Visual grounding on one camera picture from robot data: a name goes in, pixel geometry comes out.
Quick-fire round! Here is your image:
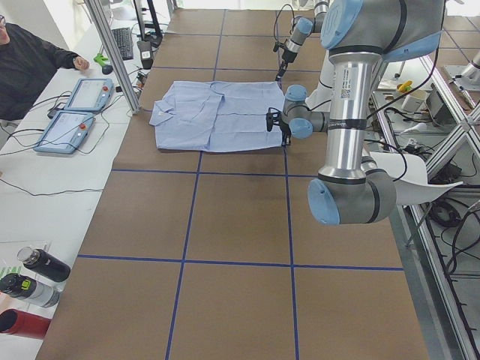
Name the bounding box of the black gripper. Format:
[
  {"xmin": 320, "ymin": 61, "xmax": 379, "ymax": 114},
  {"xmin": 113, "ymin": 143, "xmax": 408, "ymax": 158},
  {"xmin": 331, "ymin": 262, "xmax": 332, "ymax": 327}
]
[
  {"xmin": 279, "ymin": 121, "xmax": 292, "ymax": 146},
  {"xmin": 275, "ymin": 47, "xmax": 297, "ymax": 81}
]

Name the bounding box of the light blue striped shirt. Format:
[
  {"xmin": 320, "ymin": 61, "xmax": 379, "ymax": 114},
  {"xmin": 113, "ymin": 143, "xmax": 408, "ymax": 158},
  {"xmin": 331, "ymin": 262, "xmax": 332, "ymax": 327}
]
[{"xmin": 149, "ymin": 81, "xmax": 284, "ymax": 152}]

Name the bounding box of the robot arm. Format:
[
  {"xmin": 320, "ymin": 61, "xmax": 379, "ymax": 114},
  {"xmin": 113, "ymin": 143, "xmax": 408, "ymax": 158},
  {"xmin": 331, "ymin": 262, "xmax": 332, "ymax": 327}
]
[
  {"xmin": 280, "ymin": 1, "xmax": 445, "ymax": 225},
  {"xmin": 273, "ymin": 1, "xmax": 330, "ymax": 82}
]

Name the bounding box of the person's hand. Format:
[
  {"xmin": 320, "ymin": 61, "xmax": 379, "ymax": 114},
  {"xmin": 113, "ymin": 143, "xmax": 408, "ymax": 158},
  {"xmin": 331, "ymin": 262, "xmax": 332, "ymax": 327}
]
[{"xmin": 73, "ymin": 56, "xmax": 90, "ymax": 71}]

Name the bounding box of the yellow banana toy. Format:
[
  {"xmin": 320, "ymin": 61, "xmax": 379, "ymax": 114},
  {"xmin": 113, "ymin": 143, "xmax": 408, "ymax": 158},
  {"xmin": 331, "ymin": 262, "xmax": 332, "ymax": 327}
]
[{"xmin": 397, "ymin": 80, "xmax": 413, "ymax": 93}]

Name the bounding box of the black keyboard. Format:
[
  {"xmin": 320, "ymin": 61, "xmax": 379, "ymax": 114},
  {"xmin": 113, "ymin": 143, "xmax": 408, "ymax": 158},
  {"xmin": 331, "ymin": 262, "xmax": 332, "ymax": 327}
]
[{"xmin": 111, "ymin": 28, "xmax": 134, "ymax": 60}]

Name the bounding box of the green plastic object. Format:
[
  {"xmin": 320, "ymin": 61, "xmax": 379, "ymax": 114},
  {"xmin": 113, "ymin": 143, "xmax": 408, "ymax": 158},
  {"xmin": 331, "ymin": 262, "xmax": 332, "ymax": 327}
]
[{"xmin": 94, "ymin": 53, "xmax": 109, "ymax": 67}]

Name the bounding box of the upper blue teach pendant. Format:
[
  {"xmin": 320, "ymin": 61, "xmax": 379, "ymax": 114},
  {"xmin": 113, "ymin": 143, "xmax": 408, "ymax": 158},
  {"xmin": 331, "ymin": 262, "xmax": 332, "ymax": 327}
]
[{"xmin": 64, "ymin": 78, "xmax": 115, "ymax": 113}]

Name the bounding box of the blue teach pendant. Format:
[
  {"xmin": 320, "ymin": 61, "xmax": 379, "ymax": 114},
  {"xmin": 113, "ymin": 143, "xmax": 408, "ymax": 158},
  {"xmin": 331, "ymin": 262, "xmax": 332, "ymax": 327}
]
[
  {"xmin": 64, "ymin": 78, "xmax": 115, "ymax": 113},
  {"xmin": 33, "ymin": 110, "xmax": 95, "ymax": 155}
]

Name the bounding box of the lower blue teach pendant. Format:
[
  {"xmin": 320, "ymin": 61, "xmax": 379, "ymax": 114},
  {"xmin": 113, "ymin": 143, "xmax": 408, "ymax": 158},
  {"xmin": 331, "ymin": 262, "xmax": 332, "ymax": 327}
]
[{"xmin": 33, "ymin": 110, "xmax": 95, "ymax": 155}]

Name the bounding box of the person in black jacket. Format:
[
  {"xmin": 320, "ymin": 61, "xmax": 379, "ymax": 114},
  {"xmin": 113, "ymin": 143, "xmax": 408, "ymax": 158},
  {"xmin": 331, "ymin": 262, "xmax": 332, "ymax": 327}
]
[{"xmin": 1, "ymin": 16, "xmax": 80, "ymax": 121}]

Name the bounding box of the black water bottle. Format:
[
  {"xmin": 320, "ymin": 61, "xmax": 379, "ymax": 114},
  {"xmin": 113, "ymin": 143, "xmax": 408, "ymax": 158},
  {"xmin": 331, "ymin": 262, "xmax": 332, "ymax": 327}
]
[{"xmin": 17, "ymin": 247, "xmax": 71, "ymax": 283}]

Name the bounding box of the red bottle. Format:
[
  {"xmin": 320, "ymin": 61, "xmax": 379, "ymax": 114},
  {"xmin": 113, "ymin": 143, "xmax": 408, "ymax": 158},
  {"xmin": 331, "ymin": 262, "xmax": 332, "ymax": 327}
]
[{"xmin": 1, "ymin": 309, "xmax": 51, "ymax": 339}]

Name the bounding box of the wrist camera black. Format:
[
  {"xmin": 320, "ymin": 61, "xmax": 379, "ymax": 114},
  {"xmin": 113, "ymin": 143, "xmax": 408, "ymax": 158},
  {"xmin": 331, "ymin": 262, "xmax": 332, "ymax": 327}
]
[
  {"xmin": 273, "ymin": 41, "xmax": 287, "ymax": 53},
  {"xmin": 265, "ymin": 107, "xmax": 281, "ymax": 132}
]

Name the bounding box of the white central pedestal column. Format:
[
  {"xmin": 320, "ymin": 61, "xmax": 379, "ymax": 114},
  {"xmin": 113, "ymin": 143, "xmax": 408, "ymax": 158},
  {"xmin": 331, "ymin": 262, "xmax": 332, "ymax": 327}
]
[{"xmin": 306, "ymin": 52, "xmax": 334, "ymax": 113}]

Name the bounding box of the aluminium frame post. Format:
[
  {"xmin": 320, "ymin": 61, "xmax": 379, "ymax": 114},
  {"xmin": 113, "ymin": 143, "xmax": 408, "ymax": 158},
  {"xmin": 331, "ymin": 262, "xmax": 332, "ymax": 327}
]
[{"xmin": 85, "ymin": 0, "xmax": 140, "ymax": 114}]

